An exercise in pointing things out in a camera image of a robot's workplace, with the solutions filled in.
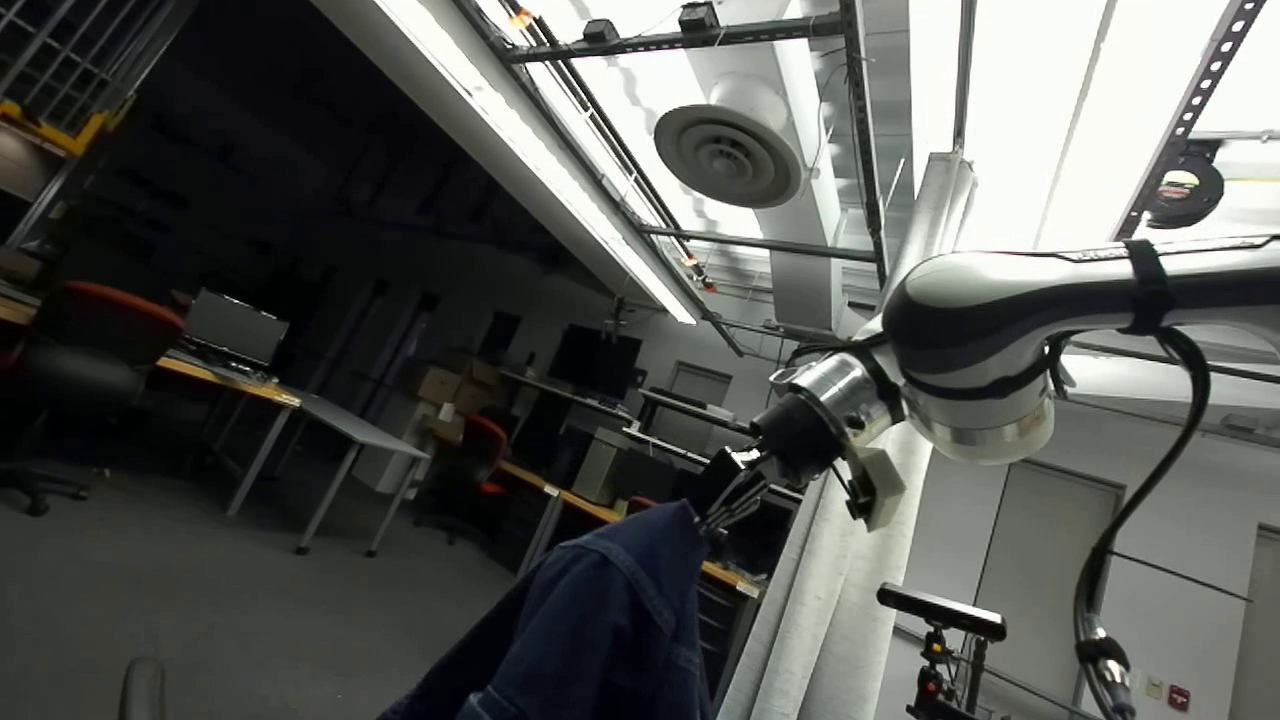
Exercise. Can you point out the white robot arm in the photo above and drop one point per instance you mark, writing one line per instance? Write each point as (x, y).
(965, 354)

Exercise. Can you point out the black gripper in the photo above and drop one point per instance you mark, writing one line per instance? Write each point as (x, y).
(788, 446)

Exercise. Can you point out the round ceiling vent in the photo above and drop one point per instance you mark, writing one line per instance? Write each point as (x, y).
(724, 157)

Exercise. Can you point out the wooden desk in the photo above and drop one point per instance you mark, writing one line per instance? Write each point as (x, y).
(225, 376)

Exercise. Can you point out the blue denim jacket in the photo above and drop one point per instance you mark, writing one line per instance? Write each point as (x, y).
(601, 629)

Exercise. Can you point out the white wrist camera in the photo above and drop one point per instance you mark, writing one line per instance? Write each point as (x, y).
(872, 472)

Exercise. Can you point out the orange and black chair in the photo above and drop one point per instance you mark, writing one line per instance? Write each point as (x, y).
(91, 348)

